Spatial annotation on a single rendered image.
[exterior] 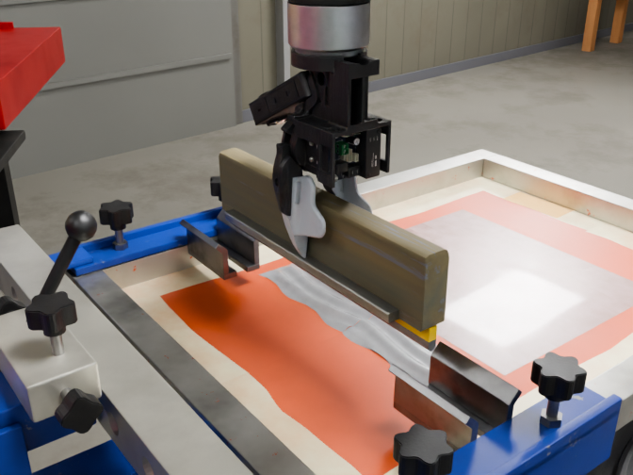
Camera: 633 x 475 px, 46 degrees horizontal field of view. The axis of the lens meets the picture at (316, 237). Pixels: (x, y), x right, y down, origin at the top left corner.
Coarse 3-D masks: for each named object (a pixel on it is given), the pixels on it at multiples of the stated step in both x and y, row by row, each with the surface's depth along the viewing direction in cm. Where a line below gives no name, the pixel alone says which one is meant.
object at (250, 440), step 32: (448, 160) 131; (480, 160) 132; (512, 160) 131; (384, 192) 120; (416, 192) 124; (544, 192) 123; (576, 192) 118; (608, 192) 117; (160, 256) 98; (192, 256) 101; (96, 288) 89; (128, 320) 82; (160, 352) 77; (192, 384) 72; (608, 384) 72; (224, 416) 68; (256, 448) 64
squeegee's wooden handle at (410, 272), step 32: (224, 160) 88; (256, 160) 85; (224, 192) 90; (256, 192) 84; (320, 192) 76; (352, 224) 70; (384, 224) 69; (320, 256) 76; (352, 256) 71; (384, 256) 67; (416, 256) 64; (448, 256) 64; (384, 288) 69; (416, 288) 65; (416, 320) 66
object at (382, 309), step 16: (240, 224) 86; (256, 224) 85; (272, 240) 81; (288, 256) 79; (320, 272) 74; (336, 272) 74; (336, 288) 73; (352, 288) 71; (368, 304) 69; (384, 304) 68
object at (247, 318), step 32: (480, 192) 126; (416, 224) 114; (448, 224) 114; (480, 224) 114; (512, 224) 114; (544, 224) 114; (480, 256) 104; (512, 256) 104; (192, 288) 96; (224, 288) 96; (256, 288) 96; (192, 320) 89; (224, 320) 89; (256, 320) 89; (288, 320) 89; (320, 320) 89; (224, 352) 83; (256, 352) 83; (288, 352) 83
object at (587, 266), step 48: (576, 240) 109; (480, 288) 96; (528, 288) 96; (576, 288) 96; (624, 288) 96; (336, 336) 86; (480, 336) 86; (528, 336) 86; (576, 336) 86; (624, 336) 86; (288, 384) 78; (336, 384) 78; (384, 384) 78; (528, 384) 78; (336, 432) 71; (384, 432) 71
